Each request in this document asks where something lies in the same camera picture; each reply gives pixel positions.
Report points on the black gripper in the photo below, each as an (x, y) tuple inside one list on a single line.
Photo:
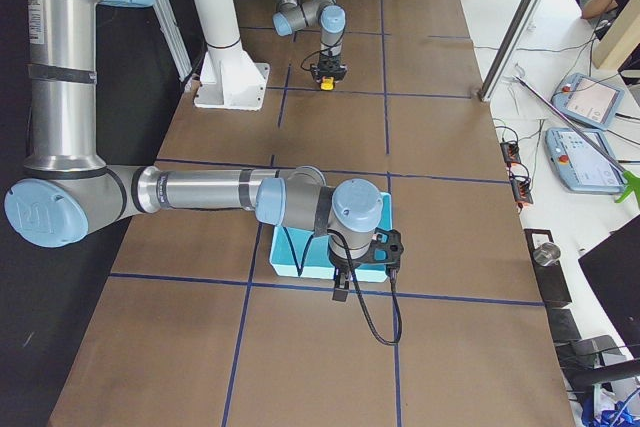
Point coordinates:
[(342, 263), (328, 68)]

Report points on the yellow beetle toy car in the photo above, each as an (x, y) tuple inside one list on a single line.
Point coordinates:
[(327, 83)]

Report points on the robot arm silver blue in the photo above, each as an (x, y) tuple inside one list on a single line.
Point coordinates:
[(305, 2), (71, 192)]

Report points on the light blue plastic bin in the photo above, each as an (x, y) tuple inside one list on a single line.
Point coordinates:
[(288, 245)]

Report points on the white pillar with base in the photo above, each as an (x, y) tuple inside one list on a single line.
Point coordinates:
[(229, 79)]

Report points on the orange black connector upper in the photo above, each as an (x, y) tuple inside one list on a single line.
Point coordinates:
[(511, 152)]

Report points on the orange black connector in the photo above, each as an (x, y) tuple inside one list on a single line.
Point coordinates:
[(521, 190), (511, 152)]

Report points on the orange black connector lower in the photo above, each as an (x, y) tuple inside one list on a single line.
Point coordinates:
[(521, 190)]

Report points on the metal cylinder weight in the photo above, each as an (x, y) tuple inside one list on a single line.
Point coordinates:
[(546, 254)]

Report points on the black flat plate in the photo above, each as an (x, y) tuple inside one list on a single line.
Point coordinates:
[(550, 279)]

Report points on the upper teach pendant tablet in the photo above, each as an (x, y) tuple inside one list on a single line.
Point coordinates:
[(588, 101)]

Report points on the teach pendant tablet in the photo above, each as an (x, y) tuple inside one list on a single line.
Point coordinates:
[(580, 168), (588, 101)]

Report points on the lower teach pendant tablet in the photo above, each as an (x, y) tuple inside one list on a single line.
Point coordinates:
[(580, 168)]

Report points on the black monitor corner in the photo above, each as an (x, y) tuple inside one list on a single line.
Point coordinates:
[(612, 270)]

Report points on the wooden board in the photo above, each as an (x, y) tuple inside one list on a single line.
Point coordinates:
[(621, 39)]

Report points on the reacher grabber stick green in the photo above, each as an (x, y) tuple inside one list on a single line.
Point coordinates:
[(631, 180)]

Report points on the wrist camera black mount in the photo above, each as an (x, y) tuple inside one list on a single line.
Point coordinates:
[(386, 249)]

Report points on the aluminium frame post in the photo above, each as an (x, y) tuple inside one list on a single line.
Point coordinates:
[(507, 48)]

